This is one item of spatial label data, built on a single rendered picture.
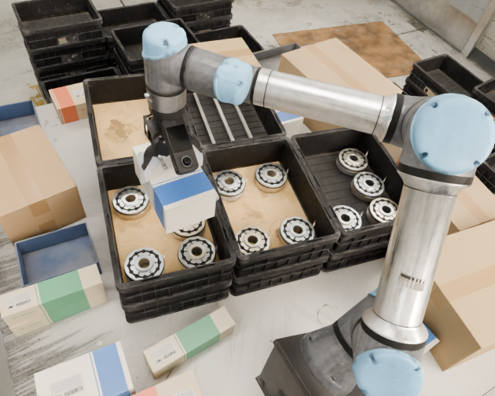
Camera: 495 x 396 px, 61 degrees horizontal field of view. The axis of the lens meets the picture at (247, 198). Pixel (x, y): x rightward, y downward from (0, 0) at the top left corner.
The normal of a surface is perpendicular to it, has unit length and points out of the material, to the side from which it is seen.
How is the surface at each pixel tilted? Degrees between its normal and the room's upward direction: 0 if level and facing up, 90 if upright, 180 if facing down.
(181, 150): 32
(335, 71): 0
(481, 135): 46
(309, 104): 74
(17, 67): 0
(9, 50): 0
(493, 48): 90
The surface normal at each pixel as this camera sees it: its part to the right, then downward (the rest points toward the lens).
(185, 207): 0.48, 0.73
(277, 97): -0.27, 0.52
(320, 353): -0.40, -0.52
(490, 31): -0.87, 0.33
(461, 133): -0.18, 0.08
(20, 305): 0.11, -0.62
